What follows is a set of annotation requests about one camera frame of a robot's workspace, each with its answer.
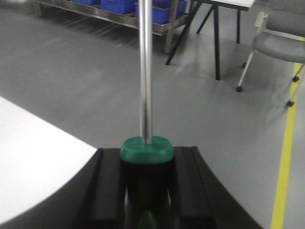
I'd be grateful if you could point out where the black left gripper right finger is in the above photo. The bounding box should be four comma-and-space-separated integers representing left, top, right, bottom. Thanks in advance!
170, 146, 261, 229

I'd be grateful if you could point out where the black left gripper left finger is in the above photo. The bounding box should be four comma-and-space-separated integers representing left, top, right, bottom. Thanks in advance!
0, 148, 125, 229

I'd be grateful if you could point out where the green black screwdriver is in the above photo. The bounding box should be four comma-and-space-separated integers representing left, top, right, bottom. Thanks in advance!
121, 0, 174, 229

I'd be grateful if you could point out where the metal shelf rack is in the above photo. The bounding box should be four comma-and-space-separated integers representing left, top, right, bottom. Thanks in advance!
33, 0, 188, 53

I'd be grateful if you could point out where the grey office chair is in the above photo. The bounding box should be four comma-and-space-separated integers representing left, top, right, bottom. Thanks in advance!
235, 0, 305, 92

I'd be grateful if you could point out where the black leg white table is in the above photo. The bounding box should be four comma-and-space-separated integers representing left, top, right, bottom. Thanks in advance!
165, 0, 254, 81

